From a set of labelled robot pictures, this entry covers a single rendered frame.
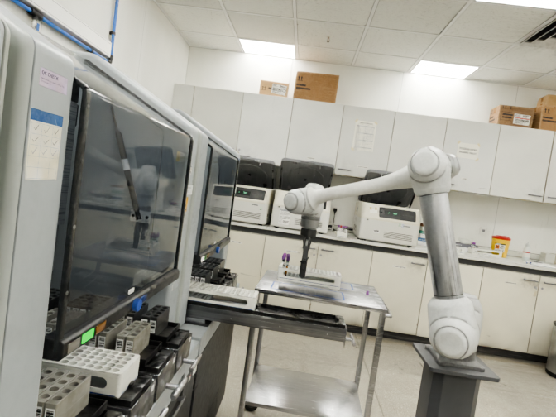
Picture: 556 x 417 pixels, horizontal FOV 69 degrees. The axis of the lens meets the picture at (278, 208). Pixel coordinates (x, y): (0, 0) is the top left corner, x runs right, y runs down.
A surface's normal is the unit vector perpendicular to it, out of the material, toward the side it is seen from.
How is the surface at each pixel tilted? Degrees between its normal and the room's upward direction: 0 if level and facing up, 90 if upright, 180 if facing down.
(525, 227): 90
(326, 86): 90
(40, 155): 90
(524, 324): 90
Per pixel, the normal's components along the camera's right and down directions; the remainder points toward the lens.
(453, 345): -0.48, 0.08
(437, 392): -0.75, -0.07
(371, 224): -0.07, 0.04
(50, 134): 0.99, 0.15
